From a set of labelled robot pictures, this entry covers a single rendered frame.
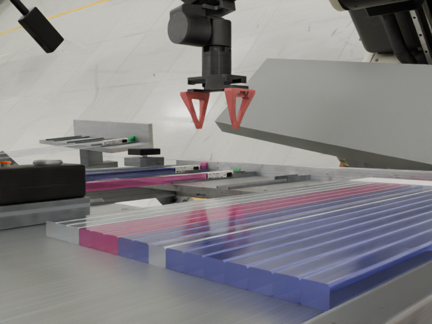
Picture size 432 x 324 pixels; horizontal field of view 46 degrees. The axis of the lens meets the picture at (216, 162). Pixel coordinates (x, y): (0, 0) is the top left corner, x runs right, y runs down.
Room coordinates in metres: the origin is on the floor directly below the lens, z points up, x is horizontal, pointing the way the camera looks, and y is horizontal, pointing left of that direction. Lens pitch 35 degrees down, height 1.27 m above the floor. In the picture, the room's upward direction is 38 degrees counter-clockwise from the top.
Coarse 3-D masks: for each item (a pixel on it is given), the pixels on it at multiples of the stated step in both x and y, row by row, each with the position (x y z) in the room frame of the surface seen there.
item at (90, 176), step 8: (144, 168) 0.74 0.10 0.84; (152, 168) 0.73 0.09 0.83; (160, 168) 0.74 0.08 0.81; (168, 168) 0.74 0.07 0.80; (200, 168) 0.77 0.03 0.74; (88, 176) 0.68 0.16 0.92; (96, 176) 0.69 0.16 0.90; (104, 176) 0.69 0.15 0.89; (112, 176) 0.70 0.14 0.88; (120, 176) 0.70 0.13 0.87; (128, 176) 0.71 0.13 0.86; (136, 176) 0.72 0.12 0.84
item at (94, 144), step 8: (72, 144) 1.01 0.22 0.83; (80, 144) 1.00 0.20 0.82; (88, 144) 1.01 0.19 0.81; (96, 144) 1.02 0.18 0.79; (104, 144) 1.02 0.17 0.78; (0, 152) 0.95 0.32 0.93; (8, 152) 0.95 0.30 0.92; (16, 152) 0.95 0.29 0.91; (24, 152) 0.96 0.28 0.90; (32, 152) 0.96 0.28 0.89; (40, 152) 0.97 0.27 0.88; (48, 152) 0.97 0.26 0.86
